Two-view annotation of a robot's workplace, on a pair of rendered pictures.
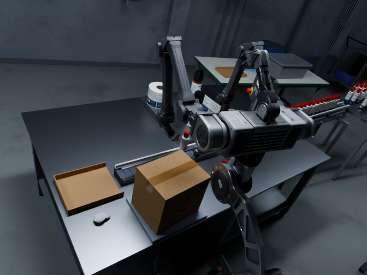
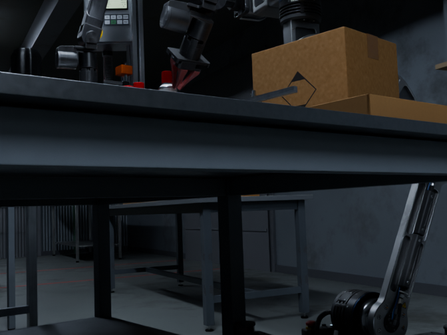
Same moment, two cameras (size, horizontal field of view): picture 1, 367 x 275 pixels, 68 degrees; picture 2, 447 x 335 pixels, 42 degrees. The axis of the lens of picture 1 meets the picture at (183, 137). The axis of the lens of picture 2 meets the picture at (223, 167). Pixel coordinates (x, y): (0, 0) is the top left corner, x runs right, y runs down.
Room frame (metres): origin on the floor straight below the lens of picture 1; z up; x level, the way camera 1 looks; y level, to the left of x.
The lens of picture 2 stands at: (1.14, 1.54, 0.70)
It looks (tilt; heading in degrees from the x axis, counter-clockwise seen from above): 4 degrees up; 276
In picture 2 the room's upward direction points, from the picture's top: 2 degrees counter-clockwise
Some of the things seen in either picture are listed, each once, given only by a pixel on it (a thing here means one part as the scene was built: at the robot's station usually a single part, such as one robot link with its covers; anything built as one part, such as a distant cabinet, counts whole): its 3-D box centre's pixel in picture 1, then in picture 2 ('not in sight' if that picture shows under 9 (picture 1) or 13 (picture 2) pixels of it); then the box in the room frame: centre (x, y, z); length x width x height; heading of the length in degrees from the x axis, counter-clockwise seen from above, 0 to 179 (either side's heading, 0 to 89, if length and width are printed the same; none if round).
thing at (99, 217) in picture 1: (101, 217); not in sight; (0.84, 0.29, 0.85); 0.08 x 0.07 x 0.04; 105
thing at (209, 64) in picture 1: (254, 95); not in sight; (3.84, -0.86, 0.40); 1.90 x 0.75 x 0.80; 122
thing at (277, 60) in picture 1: (285, 66); not in sight; (3.91, -1.12, 0.91); 0.60 x 0.40 x 0.22; 126
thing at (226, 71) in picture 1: (231, 72); not in sight; (3.38, -0.37, 0.82); 0.34 x 0.24 x 0.04; 128
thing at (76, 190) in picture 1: (88, 186); (347, 125); (1.01, 0.44, 0.85); 0.30 x 0.26 x 0.04; 134
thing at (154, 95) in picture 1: (159, 95); not in sight; (2.05, 0.29, 0.95); 0.20 x 0.20 x 0.14
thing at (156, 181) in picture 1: (169, 190); (324, 98); (1.01, 0.00, 0.99); 0.30 x 0.24 x 0.27; 140
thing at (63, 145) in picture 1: (190, 138); (64, 173); (1.75, -0.06, 0.82); 2.10 x 1.31 x 0.02; 134
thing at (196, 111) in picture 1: (199, 120); not in sight; (1.01, -0.04, 1.45); 0.09 x 0.08 x 0.12; 122
